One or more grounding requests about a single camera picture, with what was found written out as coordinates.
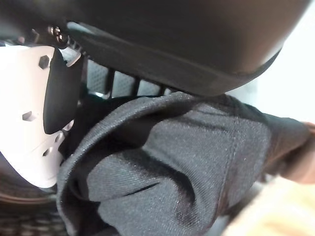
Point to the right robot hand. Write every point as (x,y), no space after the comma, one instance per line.
(172,29)

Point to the black garment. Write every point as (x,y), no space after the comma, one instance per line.
(184,159)

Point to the dark front-load washing machine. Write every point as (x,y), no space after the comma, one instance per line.
(24,211)

